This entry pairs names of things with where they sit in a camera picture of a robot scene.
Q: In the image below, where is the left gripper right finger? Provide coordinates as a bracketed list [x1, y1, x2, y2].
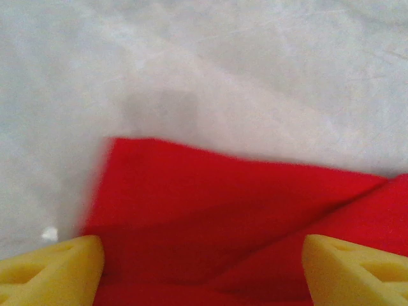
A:
[302, 234, 408, 306]

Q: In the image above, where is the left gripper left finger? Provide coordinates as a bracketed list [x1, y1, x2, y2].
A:
[0, 234, 106, 306]

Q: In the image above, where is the red t-shirt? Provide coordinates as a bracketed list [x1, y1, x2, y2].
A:
[78, 136, 408, 306]

